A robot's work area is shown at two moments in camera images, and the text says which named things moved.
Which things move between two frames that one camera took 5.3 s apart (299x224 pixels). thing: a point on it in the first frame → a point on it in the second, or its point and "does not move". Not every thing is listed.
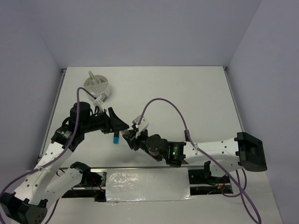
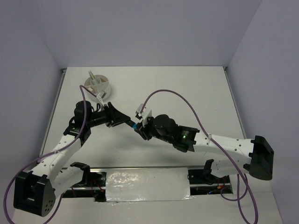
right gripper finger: (131, 138) → (138, 130)
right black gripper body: (140, 141) → (149, 130)
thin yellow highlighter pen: (94, 81) does not move
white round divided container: (102, 86) does not move
